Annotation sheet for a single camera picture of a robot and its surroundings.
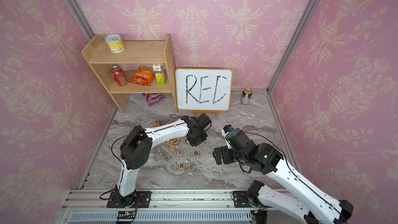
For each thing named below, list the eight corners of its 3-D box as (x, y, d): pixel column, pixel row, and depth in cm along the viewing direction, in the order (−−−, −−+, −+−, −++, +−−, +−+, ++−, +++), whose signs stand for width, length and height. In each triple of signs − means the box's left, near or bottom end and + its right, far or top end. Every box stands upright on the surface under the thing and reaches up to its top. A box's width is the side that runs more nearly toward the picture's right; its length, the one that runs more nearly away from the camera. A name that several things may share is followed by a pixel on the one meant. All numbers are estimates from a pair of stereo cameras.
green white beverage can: (241, 105, 114) (244, 94, 105) (240, 99, 118) (243, 88, 109) (249, 105, 114) (252, 94, 105) (247, 99, 118) (251, 88, 109)
